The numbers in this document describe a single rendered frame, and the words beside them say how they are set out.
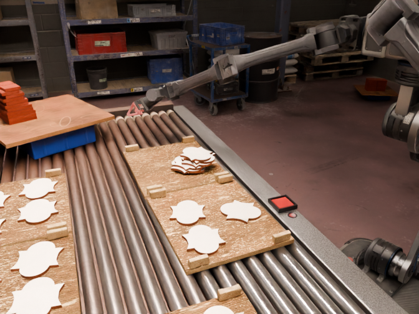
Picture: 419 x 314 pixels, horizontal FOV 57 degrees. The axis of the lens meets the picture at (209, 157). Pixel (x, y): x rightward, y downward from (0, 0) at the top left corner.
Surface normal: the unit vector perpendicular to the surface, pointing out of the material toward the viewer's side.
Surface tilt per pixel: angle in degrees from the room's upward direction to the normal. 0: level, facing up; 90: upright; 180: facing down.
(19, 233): 0
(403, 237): 0
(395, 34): 88
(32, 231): 0
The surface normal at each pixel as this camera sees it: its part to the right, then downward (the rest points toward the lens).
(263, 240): 0.00, -0.90
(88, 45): 0.38, 0.41
